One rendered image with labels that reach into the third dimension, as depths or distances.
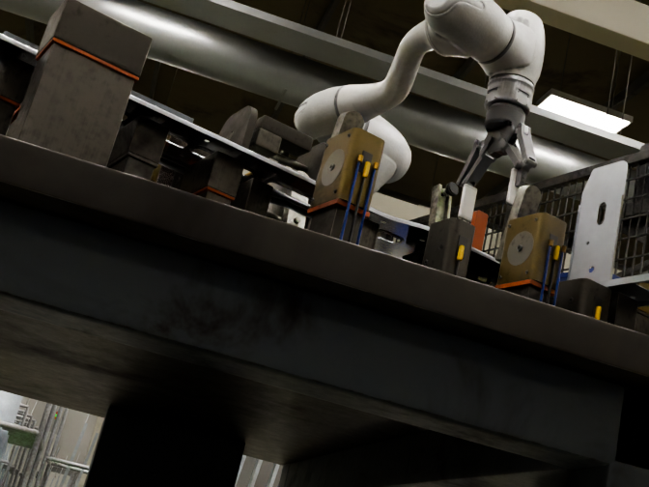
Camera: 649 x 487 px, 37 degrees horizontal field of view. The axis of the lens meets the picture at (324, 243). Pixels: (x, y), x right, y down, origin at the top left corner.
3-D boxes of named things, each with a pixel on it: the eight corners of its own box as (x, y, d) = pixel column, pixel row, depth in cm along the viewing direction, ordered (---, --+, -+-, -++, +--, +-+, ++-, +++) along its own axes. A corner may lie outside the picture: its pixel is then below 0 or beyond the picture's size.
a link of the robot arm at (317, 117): (340, 71, 228) (380, 99, 236) (290, 87, 241) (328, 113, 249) (327, 120, 224) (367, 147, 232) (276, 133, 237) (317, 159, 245)
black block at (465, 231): (428, 399, 141) (465, 212, 150) (388, 401, 149) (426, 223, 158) (456, 410, 143) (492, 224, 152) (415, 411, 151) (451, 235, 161)
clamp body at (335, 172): (308, 352, 130) (365, 119, 141) (266, 358, 140) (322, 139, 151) (349, 367, 133) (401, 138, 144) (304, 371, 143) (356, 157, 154)
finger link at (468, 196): (465, 183, 191) (464, 184, 191) (460, 215, 189) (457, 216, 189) (477, 188, 192) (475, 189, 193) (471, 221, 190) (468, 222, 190)
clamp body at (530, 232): (518, 424, 143) (554, 206, 154) (465, 425, 153) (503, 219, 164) (550, 437, 146) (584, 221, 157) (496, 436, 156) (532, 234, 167)
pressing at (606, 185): (604, 318, 186) (627, 157, 196) (559, 324, 195) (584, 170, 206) (606, 319, 186) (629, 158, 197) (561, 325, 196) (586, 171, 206)
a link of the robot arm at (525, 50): (505, 102, 199) (465, 71, 192) (517, 37, 204) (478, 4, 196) (550, 92, 191) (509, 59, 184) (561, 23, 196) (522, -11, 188)
